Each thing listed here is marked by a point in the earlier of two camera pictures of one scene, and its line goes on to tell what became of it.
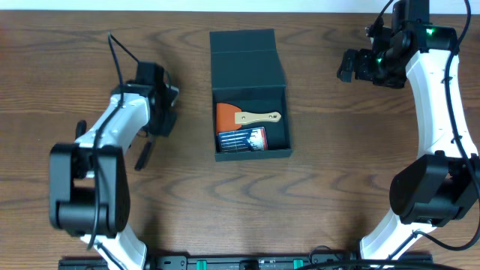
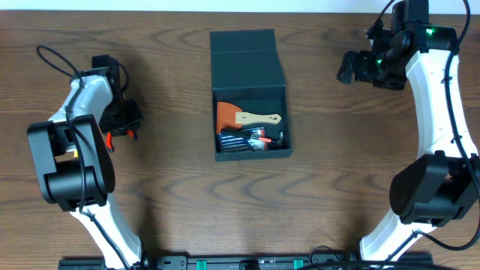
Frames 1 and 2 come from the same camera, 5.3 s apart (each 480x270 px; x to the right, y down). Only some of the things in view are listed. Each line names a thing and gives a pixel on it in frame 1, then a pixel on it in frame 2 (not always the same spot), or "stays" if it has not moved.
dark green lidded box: x=246 y=73 stays
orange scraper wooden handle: x=229 y=118 stays
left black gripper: x=165 y=122 to x=122 y=122
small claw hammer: x=139 y=165 to x=246 y=134
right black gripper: x=364 y=56 stays
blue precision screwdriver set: x=242 y=140 stays
